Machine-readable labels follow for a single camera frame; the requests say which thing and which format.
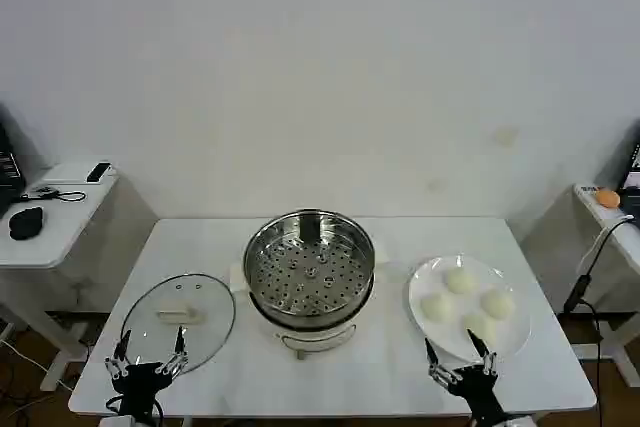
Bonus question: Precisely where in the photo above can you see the round glass lid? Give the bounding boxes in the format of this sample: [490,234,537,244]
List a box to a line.
[120,273,237,376]

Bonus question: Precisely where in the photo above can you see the black phone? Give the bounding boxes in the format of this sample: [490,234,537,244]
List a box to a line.
[85,161,112,184]

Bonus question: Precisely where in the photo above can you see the white cable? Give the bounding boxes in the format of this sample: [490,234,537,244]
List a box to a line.
[578,215,635,277]

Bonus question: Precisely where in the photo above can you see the white electric cooker base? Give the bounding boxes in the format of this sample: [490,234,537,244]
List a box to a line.
[229,255,397,362]

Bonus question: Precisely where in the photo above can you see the black computer mouse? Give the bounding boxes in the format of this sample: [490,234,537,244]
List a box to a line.
[8,206,45,241]

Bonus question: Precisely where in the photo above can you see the round white plate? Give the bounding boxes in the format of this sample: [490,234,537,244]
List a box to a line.
[407,253,533,363]

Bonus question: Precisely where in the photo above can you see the black laptop with lit screen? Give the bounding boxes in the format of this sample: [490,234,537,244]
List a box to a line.
[0,109,27,216]

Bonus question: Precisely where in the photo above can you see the white side table with orange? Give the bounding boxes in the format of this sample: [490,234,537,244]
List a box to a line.
[571,183,640,386]

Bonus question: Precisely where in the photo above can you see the black cable with adapter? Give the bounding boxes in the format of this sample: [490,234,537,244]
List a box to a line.
[563,219,640,401]

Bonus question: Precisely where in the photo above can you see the perforated steel steamer basket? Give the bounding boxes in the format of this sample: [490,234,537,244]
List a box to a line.
[243,207,376,319]

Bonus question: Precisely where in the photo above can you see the dark laptop with blue screen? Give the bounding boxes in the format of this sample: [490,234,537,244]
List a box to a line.
[618,121,640,224]

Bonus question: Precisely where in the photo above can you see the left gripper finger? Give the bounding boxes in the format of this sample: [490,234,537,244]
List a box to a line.
[155,325,189,376]
[104,329,134,379]

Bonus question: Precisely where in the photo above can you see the thin black desk cable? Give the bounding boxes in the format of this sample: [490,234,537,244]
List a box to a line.
[18,186,87,204]

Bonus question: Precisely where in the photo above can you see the white steamed bun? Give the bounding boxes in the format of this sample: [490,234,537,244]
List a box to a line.
[445,268,477,295]
[462,312,502,346]
[480,288,516,321]
[420,292,457,323]

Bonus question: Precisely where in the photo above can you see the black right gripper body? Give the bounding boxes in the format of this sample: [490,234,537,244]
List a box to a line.
[446,365,504,421]

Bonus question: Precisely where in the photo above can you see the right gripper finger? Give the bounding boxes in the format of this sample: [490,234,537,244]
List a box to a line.
[466,328,499,376]
[423,336,459,388]

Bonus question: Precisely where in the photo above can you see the orange round fruit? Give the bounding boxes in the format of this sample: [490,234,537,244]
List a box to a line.
[594,188,622,209]

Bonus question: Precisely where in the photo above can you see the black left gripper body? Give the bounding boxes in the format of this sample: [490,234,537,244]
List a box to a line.
[110,360,174,423]

